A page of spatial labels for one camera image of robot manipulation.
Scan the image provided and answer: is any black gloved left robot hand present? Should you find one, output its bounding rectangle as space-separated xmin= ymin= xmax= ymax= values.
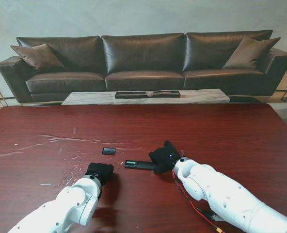
xmin=85 ymin=162 xmax=114 ymax=186

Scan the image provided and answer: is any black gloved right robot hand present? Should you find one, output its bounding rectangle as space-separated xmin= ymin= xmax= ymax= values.
xmin=148 ymin=140 xmax=183 ymax=175

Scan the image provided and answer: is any black remote control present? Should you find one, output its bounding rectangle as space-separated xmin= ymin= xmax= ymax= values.
xmin=124 ymin=159 xmax=159 ymax=173

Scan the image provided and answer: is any black decorative tray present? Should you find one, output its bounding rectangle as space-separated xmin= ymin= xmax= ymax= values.
xmin=114 ymin=91 xmax=182 ymax=100

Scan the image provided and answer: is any white marble coffee table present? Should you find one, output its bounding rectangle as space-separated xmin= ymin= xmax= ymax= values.
xmin=61 ymin=89 xmax=231 ymax=106

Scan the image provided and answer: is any dark brown leather sofa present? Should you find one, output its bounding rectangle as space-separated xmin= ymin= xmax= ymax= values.
xmin=0 ymin=30 xmax=287 ymax=104

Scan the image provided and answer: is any brown throw cushion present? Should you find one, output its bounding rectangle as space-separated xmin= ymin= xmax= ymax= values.
xmin=222 ymin=37 xmax=282 ymax=70
xmin=10 ymin=43 xmax=67 ymax=71

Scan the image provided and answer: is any grey network cable plug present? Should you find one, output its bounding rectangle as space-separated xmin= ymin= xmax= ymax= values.
xmin=201 ymin=210 xmax=223 ymax=222

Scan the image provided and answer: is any red black right arm cable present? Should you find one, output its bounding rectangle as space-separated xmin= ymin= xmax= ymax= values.
xmin=171 ymin=168 xmax=226 ymax=233

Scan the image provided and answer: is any gold metal side table frame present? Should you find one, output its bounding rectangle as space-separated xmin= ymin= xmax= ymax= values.
xmin=0 ymin=72 xmax=16 ymax=107

